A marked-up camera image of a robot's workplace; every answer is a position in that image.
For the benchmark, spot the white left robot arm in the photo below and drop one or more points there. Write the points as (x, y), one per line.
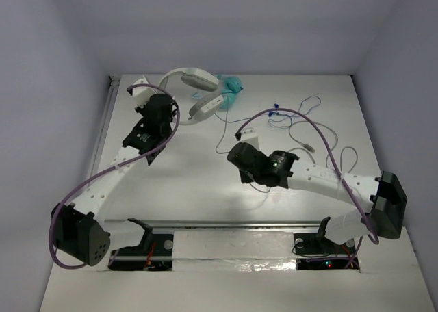
(80, 233)

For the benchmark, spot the blue wired earbuds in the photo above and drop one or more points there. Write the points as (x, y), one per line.
(284, 120)

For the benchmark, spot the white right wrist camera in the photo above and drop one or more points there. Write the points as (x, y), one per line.
(248, 135)

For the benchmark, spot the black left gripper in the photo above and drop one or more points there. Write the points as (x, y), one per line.
(142, 109)

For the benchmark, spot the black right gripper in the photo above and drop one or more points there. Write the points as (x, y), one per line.
(245, 177)

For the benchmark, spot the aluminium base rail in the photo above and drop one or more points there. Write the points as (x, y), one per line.
(189, 225)

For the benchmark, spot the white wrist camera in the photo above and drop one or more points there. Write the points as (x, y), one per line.
(248, 135)
(140, 93)

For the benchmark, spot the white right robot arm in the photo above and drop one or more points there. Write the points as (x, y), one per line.
(379, 202)

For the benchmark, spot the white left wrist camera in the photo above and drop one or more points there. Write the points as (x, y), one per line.
(140, 93)

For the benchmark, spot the white grey over-ear headphones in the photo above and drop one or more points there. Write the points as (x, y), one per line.
(203, 81)

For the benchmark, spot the teal cat-ear headphones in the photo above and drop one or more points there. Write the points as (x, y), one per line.
(230, 87)

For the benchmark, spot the aluminium side rail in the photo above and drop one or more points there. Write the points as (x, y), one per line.
(114, 83)

